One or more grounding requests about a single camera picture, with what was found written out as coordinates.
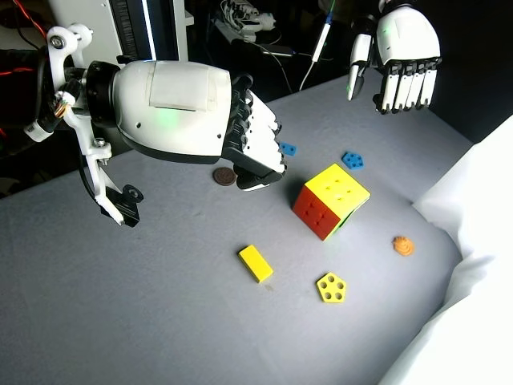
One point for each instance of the white tube with blue connector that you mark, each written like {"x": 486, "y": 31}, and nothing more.
{"x": 321, "y": 40}

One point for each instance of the grey table cloth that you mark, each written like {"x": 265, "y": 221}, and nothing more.
{"x": 120, "y": 301}

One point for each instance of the yellow pentagon block with holes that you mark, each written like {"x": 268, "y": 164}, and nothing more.
{"x": 325, "y": 289}

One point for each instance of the white sheet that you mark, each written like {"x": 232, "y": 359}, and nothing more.
{"x": 473, "y": 240}

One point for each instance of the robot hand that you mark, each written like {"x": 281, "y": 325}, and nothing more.
{"x": 172, "y": 108}
{"x": 409, "y": 36}

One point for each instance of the yellow rectangular block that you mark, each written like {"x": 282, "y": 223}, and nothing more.
{"x": 255, "y": 262}

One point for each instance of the white cabinet with light strip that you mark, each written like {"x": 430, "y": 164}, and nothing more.
{"x": 88, "y": 16}

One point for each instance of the blue pentagon block with holes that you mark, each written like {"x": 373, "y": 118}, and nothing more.
{"x": 358, "y": 163}

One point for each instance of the small blue block with holes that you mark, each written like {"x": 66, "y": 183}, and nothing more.
{"x": 292, "y": 151}

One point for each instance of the orange swirl toy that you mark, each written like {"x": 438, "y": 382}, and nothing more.
{"x": 403, "y": 246}

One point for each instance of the Rubik's cube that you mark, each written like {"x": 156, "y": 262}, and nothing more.
{"x": 336, "y": 188}

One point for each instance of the flat black device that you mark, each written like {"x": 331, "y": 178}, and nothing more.
{"x": 276, "y": 50}

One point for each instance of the brown round disc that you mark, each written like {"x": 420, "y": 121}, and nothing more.
{"x": 222, "y": 176}

